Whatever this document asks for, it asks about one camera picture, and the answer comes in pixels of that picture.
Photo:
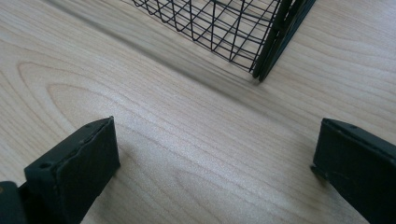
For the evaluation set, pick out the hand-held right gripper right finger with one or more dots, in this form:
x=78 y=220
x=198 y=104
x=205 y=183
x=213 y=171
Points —
x=358 y=168

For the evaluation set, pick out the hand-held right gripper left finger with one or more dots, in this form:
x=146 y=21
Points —
x=74 y=174

